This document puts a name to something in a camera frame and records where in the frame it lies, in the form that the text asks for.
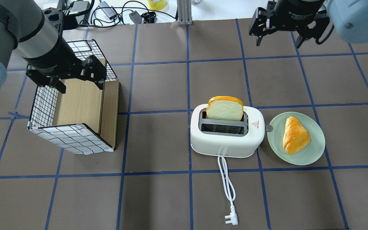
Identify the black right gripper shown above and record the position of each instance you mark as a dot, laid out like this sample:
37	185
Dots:
296	13

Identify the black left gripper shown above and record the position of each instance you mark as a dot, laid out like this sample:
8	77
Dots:
51	56

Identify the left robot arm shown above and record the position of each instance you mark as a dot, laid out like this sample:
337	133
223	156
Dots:
36	35

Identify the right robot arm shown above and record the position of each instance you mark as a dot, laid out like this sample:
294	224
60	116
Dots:
349	18

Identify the white two-slot toaster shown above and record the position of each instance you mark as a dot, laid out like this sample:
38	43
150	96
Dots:
237	139

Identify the slice of toast bread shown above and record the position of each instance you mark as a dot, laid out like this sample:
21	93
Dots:
225	108

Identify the black power adapter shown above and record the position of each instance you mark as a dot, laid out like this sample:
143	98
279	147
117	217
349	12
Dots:
135	17

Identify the golden croissant bread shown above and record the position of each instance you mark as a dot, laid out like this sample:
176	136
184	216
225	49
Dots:
295	137

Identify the yellow tape roll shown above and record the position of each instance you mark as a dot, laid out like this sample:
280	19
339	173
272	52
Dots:
157	5

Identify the light green plate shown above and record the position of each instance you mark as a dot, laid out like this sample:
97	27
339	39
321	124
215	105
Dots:
306	156

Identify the aluminium frame post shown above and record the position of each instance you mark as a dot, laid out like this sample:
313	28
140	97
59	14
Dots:
184	12

